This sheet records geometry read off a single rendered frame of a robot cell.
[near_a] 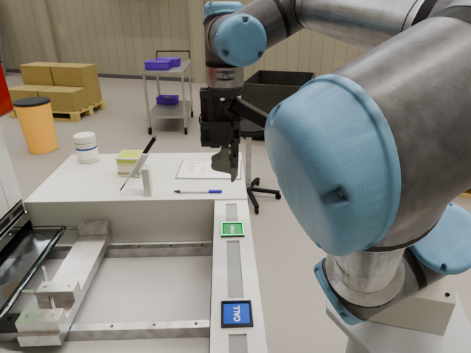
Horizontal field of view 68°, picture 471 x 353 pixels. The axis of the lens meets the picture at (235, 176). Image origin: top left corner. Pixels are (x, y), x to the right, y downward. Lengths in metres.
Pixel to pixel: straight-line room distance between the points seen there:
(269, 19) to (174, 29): 7.26
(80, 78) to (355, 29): 5.33
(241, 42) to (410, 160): 0.39
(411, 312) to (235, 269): 0.38
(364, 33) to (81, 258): 0.82
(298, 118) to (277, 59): 7.06
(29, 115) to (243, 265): 3.68
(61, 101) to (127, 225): 4.50
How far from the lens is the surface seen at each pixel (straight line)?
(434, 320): 0.90
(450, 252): 0.63
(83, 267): 0.95
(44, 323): 0.81
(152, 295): 0.92
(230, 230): 0.86
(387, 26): 0.39
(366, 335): 0.87
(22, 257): 1.02
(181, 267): 0.98
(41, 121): 4.26
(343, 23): 0.46
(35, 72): 6.10
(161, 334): 0.82
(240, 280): 0.73
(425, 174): 0.22
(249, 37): 0.56
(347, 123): 0.21
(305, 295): 2.09
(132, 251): 1.03
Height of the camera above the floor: 1.45
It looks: 26 degrees down
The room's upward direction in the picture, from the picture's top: straight up
